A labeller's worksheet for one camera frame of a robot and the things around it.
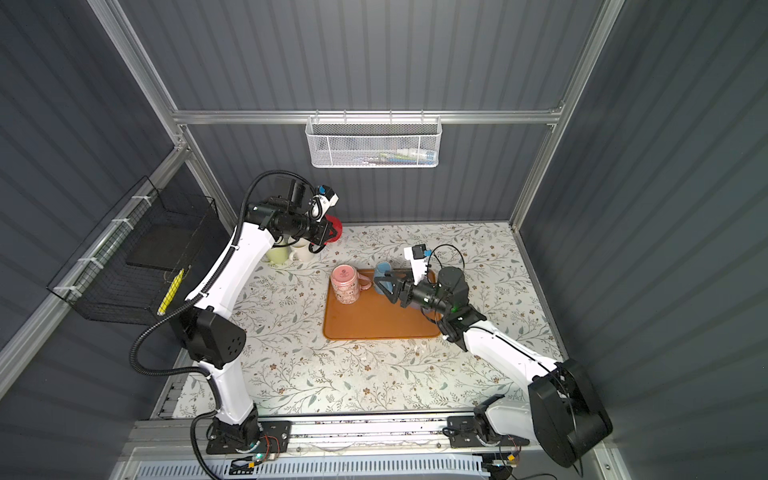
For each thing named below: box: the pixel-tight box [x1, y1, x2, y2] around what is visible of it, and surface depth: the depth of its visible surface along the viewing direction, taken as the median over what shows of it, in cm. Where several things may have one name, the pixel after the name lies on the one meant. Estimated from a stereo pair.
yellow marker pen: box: [157, 268, 185, 316], surface depth 70 cm
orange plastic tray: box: [323, 269, 441, 340], surface depth 96 cm
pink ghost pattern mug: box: [330, 264, 372, 305], surface depth 94 cm
